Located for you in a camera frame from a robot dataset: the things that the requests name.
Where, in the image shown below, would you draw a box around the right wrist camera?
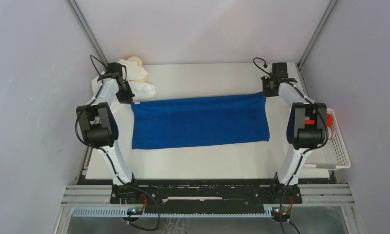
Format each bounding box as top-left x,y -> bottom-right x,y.
261,62 -> 297,84

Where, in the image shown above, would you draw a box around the blue towel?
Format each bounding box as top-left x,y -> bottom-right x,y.
132,93 -> 270,150

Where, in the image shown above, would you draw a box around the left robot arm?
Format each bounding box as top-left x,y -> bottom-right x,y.
75,76 -> 134,186

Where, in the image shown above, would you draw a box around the white plastic basket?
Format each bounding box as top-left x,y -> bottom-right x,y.
304,108 -> 351,171

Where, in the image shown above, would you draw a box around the white towel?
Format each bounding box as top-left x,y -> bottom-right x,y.
110,80 -> 156,113

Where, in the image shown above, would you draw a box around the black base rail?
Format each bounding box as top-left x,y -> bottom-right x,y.
110,179 -> 303,215

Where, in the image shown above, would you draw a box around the red rolled towel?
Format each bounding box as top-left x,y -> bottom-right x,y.
305,113 -> 333,127

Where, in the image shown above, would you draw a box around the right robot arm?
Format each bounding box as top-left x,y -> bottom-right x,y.
261,76 -> 328,203

